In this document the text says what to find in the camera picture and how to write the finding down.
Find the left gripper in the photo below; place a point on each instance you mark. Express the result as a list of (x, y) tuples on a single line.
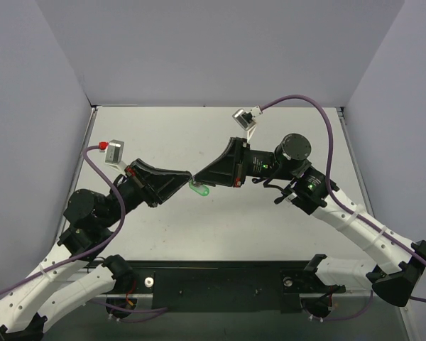
[(140, 182)]

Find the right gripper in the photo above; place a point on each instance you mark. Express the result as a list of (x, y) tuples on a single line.
[(240, 162)]

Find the green key tag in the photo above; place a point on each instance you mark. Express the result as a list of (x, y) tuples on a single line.
[(203, 191)]

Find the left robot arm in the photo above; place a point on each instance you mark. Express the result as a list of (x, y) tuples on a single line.
[(31, 309)]

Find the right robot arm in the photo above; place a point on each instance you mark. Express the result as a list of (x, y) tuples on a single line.
[(396, 263)]

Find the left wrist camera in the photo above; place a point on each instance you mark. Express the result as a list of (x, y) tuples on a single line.
[(114, 152)]

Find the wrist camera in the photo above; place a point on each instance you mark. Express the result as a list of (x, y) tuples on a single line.
[(247, 120), (114, 152)]

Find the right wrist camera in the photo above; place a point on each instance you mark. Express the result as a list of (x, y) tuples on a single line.
[(247, 120)]

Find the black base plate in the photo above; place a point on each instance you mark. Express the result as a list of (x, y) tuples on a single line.
[(221, 287)]

